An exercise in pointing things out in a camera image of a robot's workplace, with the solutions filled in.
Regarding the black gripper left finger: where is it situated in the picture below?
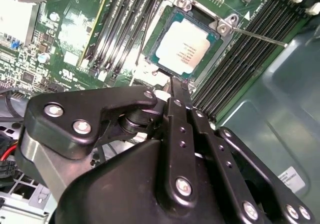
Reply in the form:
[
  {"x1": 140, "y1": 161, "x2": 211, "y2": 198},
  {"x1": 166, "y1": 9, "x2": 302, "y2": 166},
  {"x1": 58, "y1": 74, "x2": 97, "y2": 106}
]
[{"x1": 14, "y1": 76, "x2": 201, "y2": 211}]

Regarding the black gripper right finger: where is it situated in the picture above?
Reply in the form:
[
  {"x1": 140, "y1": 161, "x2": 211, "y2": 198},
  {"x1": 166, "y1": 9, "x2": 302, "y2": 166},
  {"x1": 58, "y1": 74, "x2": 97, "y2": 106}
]
[{"x1": 179, "y1": 81, "x2": 316, "y2": 224}]

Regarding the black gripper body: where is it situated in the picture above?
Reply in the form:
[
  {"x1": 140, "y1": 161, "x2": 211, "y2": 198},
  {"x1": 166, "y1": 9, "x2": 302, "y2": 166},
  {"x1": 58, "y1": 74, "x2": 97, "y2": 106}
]
[{"x1": 49, "y1": 137, "x2": 288, "y2": 224}]

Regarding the metal socket cover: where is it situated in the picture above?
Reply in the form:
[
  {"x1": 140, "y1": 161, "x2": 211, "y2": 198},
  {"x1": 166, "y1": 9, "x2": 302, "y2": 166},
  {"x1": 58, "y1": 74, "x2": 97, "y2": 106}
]
[{"x1": 131, "y1": 58, "x2": 176, "y2": 101}]

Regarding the silver CPU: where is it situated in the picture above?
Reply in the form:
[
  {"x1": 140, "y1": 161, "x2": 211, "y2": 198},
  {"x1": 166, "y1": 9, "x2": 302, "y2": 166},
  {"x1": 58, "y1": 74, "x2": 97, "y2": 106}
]
[{"x1": 146, "y1": 10, "x2": 225, "y2": 81}]

